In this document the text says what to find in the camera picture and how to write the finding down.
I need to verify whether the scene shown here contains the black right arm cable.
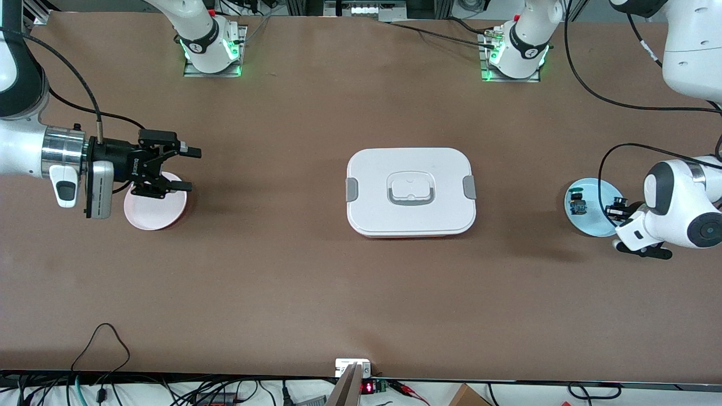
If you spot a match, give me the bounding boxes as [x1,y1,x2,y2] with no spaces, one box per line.
[47,89,146,131]
[0,27,105,144]

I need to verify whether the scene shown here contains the brown cardboard box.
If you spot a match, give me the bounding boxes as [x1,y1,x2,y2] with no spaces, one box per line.
[448,383,492,406]

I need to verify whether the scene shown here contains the thin black cable loop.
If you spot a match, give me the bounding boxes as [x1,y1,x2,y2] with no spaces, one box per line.
[70,323,132,404]

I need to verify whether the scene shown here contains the white lunch box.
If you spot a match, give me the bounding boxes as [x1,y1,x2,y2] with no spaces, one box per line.
[345,147,477,240]

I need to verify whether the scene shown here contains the black cable tangle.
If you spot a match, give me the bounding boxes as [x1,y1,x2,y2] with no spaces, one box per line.
[0,372,339,406]

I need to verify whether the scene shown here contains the red alligator clip leads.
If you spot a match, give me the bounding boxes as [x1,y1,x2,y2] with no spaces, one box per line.
[389,380,430,405]

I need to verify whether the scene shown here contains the light blue round plate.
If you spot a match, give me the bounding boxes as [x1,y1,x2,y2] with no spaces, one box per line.
[564,178,628,238]

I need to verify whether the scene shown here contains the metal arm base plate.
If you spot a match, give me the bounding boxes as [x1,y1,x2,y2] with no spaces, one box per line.
[479,29,542,83]
[183,25,248,78]

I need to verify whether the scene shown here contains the aluminium camera post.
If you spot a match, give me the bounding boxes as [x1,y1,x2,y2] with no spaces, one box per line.
[325,363,362,406]

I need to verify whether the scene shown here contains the white table edge bracket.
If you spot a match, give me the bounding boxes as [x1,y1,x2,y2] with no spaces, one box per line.
[334,358,372,378]

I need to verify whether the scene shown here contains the white LED strip device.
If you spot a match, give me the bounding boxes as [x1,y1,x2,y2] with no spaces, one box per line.
[324,0,408,19]

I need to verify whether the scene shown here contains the black cable under table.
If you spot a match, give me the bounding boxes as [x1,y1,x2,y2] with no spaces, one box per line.
[567,382,623,399]

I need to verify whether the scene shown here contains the aluminium profile frame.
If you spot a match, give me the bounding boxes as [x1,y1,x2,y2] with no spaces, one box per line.
[23,0,61,26]

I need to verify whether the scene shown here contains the long black base cable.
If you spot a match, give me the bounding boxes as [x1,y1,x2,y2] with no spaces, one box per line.
[379,20,497,50]

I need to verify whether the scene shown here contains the short black base cable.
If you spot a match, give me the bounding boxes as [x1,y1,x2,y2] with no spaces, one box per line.
[447,17,495,36]

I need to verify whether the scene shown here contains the pink round plate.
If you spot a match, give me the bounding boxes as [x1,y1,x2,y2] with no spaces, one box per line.
[124,171,188,232]

